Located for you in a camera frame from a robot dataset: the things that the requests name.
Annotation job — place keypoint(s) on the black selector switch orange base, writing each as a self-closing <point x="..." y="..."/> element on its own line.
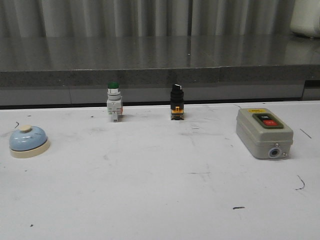
<point x="177" y="102"/>

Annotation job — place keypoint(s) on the green pushbutton switch white body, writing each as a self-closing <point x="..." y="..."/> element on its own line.
<point x="114" y="101"/>

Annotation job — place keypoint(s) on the grey stone counter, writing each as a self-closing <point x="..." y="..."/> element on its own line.
<point x="211" y="69"/>

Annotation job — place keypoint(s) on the blue desk bell cream base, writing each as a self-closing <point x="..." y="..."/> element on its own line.
<point x="28" y="141"/>

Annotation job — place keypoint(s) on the white appliance in background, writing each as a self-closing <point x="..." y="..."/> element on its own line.
<point x="305" y="19"/>

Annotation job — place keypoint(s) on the grey on off switch box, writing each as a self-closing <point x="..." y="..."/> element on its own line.
<point x="264" y="134"/>

